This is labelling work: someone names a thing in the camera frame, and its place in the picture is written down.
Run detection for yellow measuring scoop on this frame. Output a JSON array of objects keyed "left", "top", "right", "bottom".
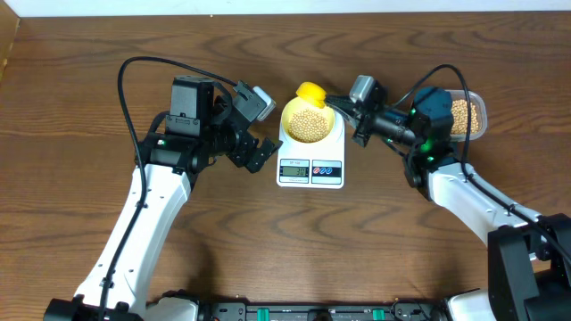
[{"left": 295, "top": 81, "right": 327, "bottom": 109}]

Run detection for left black cable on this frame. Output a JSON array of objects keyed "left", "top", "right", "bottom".
[{"left": 97, "top": 55, "right": 240, "bottom": 321}]

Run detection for black cable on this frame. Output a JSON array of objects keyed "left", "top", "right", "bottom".
[
  {"left": 392, "top": 63, "right": 571, "bottom": 268},
  {"left": 97, "top": 55, "right": 240, "bottom": 321}
]

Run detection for cardboard panel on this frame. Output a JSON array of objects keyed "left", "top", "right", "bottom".
[{"left": 0, "top": 0, "right": 21, "bottom": 78}]

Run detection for right black cable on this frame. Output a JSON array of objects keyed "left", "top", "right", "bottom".
[{"left": 392, "top": 63, "right": 571, "bottom": 268}]

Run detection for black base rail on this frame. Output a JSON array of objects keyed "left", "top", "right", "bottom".
[{"left": 151, "top": 292, "right": 447, "bottom": 321}]

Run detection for pale yellow plastic bowl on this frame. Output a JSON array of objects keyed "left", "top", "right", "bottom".
[{"left": 282, "top": 97, "right": 335, "bottom": 141}]

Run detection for pile of soybeans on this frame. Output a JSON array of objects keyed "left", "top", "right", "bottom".
[{"left": 451, "top": 99, "right": 480, "bottom": 135}]

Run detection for white digital kitchen scale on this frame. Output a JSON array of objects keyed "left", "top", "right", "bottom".
[{"left": 276, "top": 111, "right": 345, "bottom": 189}]

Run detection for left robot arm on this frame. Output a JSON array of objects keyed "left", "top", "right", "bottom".
[{"left": 44, "top": 122, "right": 282, "bottom": 320}]

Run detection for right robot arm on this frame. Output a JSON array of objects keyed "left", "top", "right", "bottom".
[{"left": 326, "top": 84, "right": 570, "bottom": 320}]

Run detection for clear plastic container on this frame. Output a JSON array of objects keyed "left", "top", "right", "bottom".
[{"left": 447, "top": 89, "right": 488, "bottom": 142}]

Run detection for soybeans in bowl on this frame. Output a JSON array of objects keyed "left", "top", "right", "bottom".
[{"left": 287, "top": 108, "right": 331, "bottom": 143}]

